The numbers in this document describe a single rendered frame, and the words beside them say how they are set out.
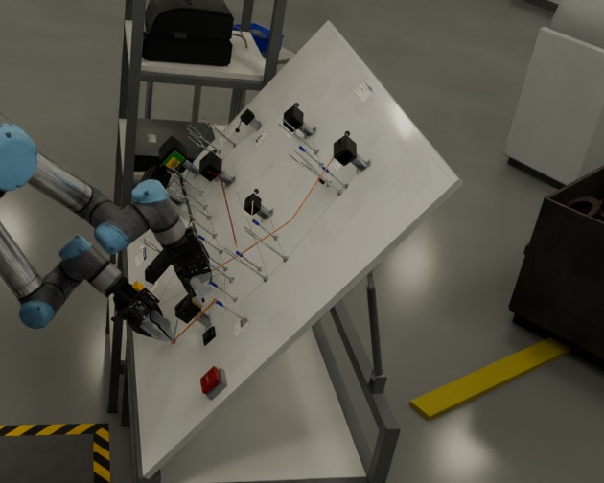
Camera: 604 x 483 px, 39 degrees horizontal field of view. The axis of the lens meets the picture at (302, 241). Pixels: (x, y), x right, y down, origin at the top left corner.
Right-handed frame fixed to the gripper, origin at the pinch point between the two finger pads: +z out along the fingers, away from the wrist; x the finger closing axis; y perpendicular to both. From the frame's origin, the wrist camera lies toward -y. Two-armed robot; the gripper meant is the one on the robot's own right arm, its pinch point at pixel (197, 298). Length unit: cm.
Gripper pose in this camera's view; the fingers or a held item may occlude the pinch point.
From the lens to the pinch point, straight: 221.6
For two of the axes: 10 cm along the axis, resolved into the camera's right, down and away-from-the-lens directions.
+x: -1.7, -5.4, 8.2
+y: 9.3, -3.7, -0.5
